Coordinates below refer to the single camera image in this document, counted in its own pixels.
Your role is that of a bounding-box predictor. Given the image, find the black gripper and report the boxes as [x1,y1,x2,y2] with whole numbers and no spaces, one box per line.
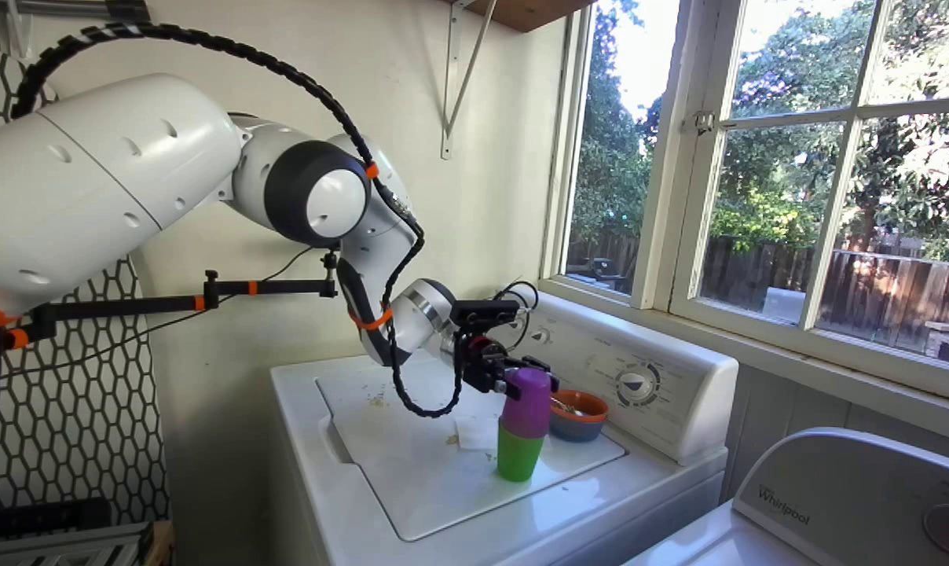
[457,327,556,406]

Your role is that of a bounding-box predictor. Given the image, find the purple plastic cup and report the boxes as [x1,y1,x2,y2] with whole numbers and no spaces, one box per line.
[496,363,556,441]

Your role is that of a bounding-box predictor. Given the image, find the green plastic cup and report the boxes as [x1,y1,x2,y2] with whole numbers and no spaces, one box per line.
[495,421,551,486]

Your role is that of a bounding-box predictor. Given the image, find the orange bowl with blue base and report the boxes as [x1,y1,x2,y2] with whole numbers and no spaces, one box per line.
[546,388,612,443]

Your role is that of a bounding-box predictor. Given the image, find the white washer control knob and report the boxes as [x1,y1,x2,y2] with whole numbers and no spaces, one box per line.
[612,363,667,408]

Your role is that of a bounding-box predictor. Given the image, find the white Amana washing machine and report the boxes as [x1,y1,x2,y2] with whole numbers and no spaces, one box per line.
[269,293,743,566]

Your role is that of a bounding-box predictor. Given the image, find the wooden shelf board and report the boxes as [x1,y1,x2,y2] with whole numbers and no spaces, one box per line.
[461,0,598,35]

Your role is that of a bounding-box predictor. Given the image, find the brown wooden garden fence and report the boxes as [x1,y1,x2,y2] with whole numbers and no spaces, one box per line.
[705,233,949,371]

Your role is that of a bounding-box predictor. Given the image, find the hexagon patterned ironing board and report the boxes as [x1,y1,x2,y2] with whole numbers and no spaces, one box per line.
[0,0,174,528]

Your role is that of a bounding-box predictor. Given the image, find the white slatted rack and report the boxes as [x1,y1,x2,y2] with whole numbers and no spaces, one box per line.
[0,522,155,566]

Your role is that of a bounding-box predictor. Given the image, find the black long flat object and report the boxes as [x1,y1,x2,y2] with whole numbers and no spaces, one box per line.
[0,498,117,544]

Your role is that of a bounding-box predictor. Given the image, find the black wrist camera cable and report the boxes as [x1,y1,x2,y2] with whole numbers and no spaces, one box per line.
[487,277,546,355]

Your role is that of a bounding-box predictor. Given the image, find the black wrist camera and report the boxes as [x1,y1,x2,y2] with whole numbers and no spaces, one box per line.
[452,297,524,333]

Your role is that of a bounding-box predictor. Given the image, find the white window frame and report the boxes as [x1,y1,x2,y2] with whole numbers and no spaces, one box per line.
[541,0,949,406]

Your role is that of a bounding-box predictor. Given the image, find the white metal shelf bracket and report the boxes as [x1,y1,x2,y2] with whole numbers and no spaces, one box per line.
[438,0,500,165]

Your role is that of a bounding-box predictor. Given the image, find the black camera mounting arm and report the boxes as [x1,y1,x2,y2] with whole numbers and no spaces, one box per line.
[30,269,342,339]

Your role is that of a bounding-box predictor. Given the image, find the black cable chain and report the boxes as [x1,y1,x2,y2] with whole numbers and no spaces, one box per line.
[9,18,468,421]

